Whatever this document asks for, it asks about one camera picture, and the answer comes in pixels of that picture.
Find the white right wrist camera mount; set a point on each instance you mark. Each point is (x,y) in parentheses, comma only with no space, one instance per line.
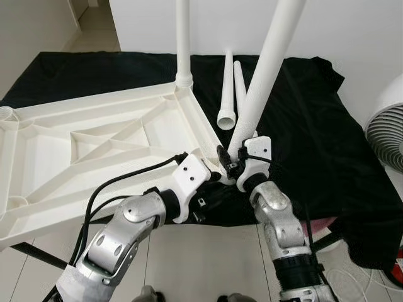
(257,157)

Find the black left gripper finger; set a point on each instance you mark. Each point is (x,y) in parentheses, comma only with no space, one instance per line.
(214,178)

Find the white plastic table leg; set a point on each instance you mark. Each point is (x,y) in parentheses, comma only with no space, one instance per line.
(182,38)
(271,69)
(240,78)
(227,88)

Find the white plastic table top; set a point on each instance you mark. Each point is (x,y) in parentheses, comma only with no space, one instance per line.
(94,151)

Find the grey robot right foot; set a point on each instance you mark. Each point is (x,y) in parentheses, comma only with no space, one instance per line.
(236,297)

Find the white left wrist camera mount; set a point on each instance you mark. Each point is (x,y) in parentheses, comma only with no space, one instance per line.
(189,179)

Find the pink soft item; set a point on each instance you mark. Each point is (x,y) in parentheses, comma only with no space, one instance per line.
(318,223)

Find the black fabric table cover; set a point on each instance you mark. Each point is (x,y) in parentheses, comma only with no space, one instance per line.
(315,145)

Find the grey robot left foot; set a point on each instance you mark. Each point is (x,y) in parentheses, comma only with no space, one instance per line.
(148,294)

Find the black metal frame rod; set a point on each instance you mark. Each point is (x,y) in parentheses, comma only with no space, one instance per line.
(38,253)

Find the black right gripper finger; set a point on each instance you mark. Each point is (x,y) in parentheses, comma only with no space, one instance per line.
(222,156)

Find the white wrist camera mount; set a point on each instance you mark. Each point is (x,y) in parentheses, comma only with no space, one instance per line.
(257,157)
(189,179)

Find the grey robot foot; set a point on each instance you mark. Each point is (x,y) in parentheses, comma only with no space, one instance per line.
(148,294)
(236,297)

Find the white round standing fan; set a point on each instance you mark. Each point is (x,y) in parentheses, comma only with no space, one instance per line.
(385,135)

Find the grey metal table leg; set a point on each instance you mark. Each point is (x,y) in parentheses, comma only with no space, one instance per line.
(327,242)

